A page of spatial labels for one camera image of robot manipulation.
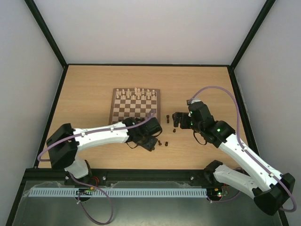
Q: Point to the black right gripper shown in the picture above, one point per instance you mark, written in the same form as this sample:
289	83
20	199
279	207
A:
179	120

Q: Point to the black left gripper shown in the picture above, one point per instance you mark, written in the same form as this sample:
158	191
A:
149	145

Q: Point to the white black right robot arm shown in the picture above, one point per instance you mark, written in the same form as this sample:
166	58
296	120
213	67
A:
267	186

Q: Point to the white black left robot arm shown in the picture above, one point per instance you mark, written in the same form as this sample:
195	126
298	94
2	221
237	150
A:
66	143

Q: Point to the wooden chess board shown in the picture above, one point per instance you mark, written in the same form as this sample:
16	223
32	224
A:
124	107

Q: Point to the black aluminium frame rail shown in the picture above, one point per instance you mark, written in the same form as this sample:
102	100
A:
104	177

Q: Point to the white slotted cable duct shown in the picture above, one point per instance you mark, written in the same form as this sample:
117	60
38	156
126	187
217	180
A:
121	192

